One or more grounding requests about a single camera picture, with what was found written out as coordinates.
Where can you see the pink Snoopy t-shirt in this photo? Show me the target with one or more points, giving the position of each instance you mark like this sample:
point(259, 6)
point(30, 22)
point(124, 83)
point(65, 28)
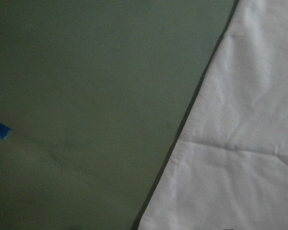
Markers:
point(229, 167)

